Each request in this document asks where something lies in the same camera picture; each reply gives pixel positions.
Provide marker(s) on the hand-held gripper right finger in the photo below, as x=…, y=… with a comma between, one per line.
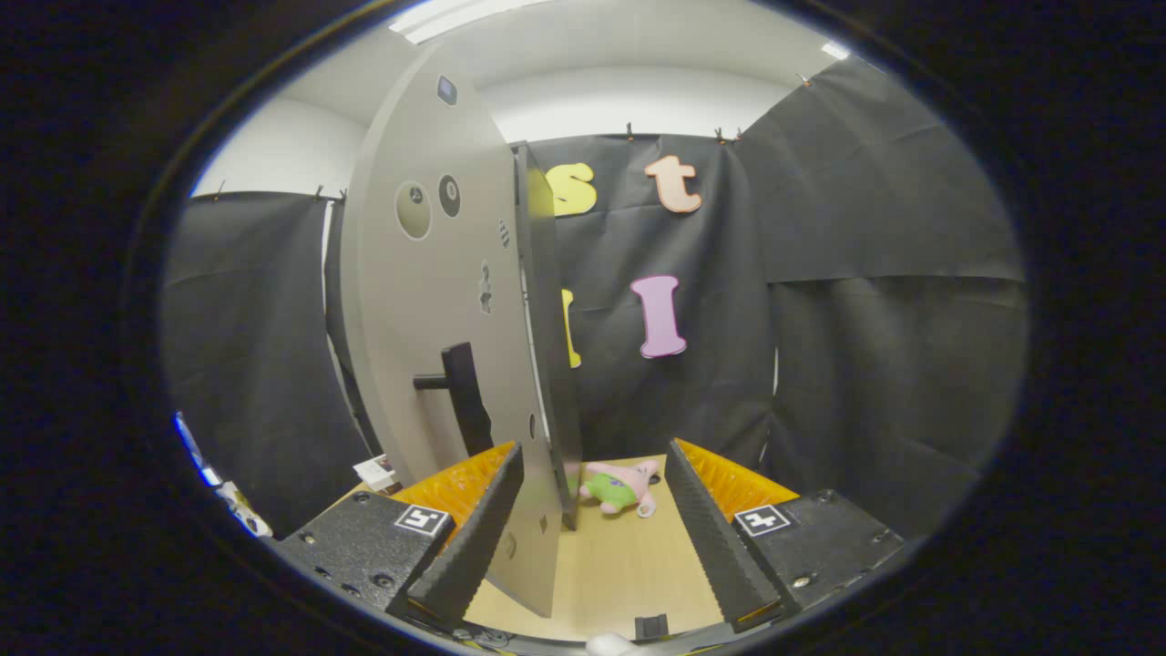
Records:
x=718, y=547

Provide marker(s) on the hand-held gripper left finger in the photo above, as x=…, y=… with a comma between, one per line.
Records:
x=469, y=547

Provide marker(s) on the grey shoe cabinet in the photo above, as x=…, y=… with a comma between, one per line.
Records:
x=551, y=346

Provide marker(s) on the grey shoe cabinet door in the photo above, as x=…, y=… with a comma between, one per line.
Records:
x=428, y=301

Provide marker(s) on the pink plush toy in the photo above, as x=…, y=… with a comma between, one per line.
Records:
x=619, y=487

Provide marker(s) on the white patterned object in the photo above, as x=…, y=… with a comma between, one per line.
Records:
x=246, y=512

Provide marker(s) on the black backdrop cloth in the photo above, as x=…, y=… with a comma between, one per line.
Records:
x=865, y=364

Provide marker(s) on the blue lit screen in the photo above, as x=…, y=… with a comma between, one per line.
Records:
x=196, y=451

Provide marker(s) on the small ceiling light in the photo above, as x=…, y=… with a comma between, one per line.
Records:
x=835, y=50

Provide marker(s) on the long ceiling light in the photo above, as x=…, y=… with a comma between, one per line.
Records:
x=437, y=23

